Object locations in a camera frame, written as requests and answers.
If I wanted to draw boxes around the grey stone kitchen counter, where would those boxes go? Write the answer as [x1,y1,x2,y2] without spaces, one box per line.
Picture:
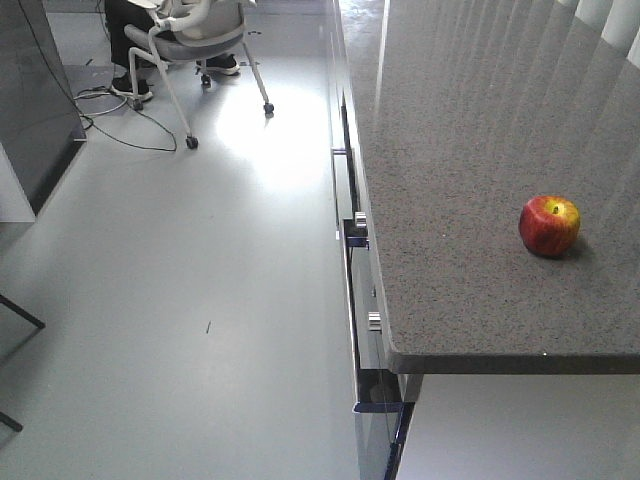
[327,0,640,480]

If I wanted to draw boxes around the black floor cable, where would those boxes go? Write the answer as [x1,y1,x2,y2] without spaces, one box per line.
[19,0,178,153]

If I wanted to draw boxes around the silver drawer knob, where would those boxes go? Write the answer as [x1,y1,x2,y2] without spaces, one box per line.
[353,211,367,229]
[367,311,382,332]

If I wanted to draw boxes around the seated person in black trousers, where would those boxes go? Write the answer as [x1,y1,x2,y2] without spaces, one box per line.
[104,0,240,101]

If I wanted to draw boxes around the upper silver drawer knob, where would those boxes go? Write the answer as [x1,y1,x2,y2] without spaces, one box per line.
[353,211,367,229]

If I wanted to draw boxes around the black left chair leg frame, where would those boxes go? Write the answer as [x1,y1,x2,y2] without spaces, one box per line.
[1,295,46,433]

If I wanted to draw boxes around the white wheeled office chair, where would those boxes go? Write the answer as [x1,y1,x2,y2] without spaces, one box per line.
[125,0,248,149]

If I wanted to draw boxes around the red yellow apple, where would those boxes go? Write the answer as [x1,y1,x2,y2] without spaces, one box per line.
[518,195,581,258]

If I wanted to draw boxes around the white floor cable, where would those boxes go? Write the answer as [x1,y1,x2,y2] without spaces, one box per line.
[73,87,129,117]

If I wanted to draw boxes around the dark grey cabinet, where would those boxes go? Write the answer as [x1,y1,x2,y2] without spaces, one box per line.
[1,1,86,213]

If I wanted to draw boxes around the lower silver drawer knob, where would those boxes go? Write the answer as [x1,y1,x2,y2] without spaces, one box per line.
[367,311,382,332]

